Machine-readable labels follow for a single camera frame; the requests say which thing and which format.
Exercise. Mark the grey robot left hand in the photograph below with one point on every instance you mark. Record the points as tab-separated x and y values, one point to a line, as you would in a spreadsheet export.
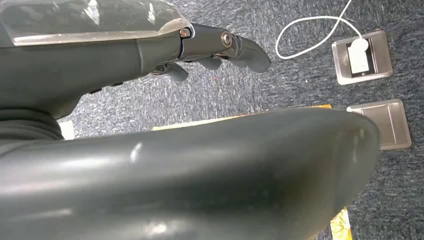
205	179

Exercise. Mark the white floor tape piece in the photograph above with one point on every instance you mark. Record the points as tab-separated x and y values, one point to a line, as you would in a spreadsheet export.
67	130

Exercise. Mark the ribbed grey left arm sleeve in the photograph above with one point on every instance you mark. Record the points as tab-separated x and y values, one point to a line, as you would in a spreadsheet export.
26	127

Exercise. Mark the closed metal floor socket cover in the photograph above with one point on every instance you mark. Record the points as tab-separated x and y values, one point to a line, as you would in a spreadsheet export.
391	124

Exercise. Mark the white plug adapter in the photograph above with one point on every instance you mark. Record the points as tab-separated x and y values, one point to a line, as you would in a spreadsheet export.
358	56

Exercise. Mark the open metal floor socket box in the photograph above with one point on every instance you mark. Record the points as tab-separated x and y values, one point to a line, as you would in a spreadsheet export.
382	53

